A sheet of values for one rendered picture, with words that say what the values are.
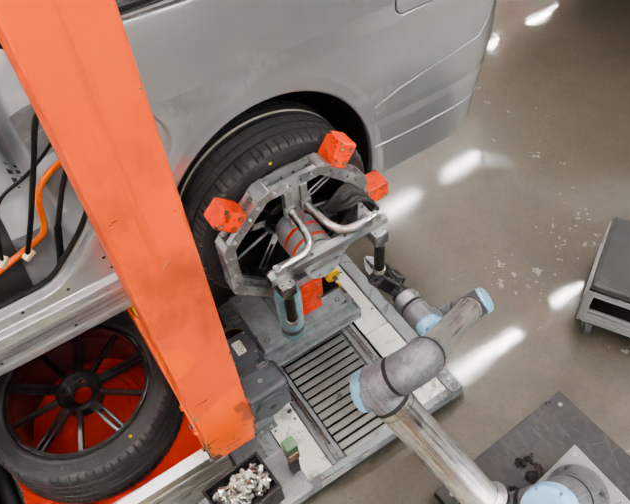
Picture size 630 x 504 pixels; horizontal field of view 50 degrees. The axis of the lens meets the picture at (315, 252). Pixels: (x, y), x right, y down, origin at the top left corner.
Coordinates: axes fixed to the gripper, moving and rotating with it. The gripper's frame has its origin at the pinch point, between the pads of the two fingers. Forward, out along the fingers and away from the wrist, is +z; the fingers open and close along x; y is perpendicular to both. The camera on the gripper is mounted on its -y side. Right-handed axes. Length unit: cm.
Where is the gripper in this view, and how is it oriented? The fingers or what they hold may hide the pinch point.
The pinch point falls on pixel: (365, 259)
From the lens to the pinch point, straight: 244.2
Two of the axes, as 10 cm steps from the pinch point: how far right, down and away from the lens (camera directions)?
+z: -5.4, -6.3, 5.5
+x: 5.5, -7.6, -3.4
